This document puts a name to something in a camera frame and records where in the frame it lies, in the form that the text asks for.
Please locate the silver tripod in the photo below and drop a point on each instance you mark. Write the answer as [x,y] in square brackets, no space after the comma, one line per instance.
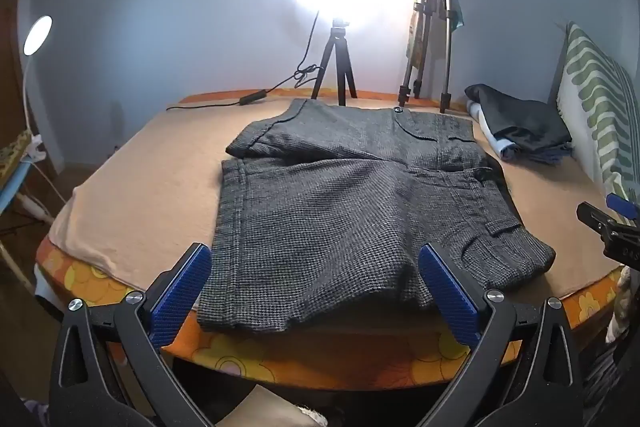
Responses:
[445,7]

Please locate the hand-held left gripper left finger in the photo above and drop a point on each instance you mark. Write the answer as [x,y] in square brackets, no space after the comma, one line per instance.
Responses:
[182,292]

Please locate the blue board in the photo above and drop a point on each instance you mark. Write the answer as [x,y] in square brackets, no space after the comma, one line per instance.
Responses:
[10,192]

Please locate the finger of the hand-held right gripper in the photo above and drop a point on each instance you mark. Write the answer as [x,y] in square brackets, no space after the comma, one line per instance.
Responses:
[617,232]
[625,207]

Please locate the pale floral cloth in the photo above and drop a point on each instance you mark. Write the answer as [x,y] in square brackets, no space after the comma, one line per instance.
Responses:
[622,307]

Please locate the white desk lamp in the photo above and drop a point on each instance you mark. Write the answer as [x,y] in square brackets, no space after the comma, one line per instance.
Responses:
[37,34]

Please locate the leopard print cloth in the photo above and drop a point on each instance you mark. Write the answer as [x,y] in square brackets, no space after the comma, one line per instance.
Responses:
[15,149]

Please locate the dark folded clothes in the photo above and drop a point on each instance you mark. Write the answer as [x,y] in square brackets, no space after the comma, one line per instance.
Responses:
[525,117]

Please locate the small black tripod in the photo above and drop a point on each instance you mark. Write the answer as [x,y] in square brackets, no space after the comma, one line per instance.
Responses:
[339,42]

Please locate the beige cushion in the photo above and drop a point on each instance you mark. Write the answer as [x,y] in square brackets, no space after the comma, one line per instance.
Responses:
[270,409]

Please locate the green striped pillow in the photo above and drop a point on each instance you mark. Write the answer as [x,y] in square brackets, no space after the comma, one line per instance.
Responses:
[595,82]

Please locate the orange floral bed sheet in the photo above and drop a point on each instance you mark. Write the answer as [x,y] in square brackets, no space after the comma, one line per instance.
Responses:
[300,362]

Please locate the light blue cloth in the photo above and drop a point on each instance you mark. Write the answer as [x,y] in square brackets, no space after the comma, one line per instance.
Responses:
[500,148]

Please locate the grey houndstooth pants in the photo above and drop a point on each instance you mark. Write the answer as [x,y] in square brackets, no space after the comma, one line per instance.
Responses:
[325,207]

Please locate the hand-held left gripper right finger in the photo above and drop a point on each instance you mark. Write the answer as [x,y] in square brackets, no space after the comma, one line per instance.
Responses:
[447,292]

